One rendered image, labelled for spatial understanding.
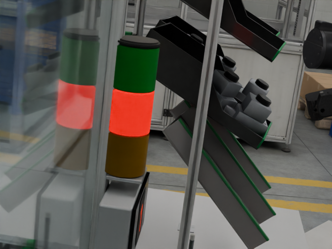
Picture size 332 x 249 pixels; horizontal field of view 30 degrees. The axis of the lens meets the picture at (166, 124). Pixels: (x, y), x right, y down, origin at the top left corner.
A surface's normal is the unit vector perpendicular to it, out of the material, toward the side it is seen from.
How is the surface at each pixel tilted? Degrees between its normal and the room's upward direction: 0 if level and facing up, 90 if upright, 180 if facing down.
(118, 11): 90
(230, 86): 110
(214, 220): 0
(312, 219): 0
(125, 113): 90
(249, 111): 97
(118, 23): 90
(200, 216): 0
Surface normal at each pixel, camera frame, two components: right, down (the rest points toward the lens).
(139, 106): 0.38, 0.30
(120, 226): -0.10, 0.27
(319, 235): 0.12, -0.95
